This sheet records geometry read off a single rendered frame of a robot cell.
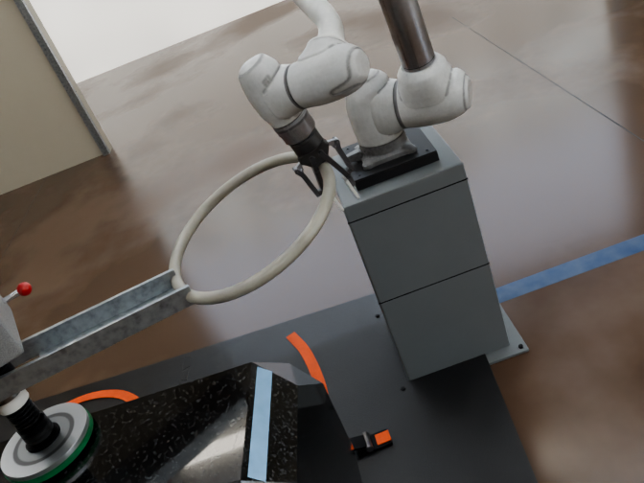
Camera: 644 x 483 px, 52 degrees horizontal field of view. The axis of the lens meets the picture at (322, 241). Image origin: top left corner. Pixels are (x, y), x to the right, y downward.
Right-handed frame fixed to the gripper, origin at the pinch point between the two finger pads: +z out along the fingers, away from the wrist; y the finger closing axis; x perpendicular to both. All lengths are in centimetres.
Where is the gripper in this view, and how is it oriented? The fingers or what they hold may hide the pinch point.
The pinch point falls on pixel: (343, 194)
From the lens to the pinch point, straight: 167.0
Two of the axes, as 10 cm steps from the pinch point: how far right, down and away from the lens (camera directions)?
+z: 5.1, 6.5, 5.6
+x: 3.1, 4.7, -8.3
